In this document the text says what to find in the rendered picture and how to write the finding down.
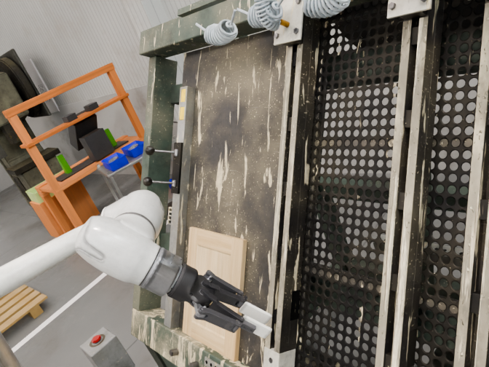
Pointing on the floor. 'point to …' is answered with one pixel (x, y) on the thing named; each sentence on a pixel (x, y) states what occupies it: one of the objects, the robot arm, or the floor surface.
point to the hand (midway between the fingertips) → (255, 320)
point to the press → (31, 178)
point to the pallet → (20, 306)
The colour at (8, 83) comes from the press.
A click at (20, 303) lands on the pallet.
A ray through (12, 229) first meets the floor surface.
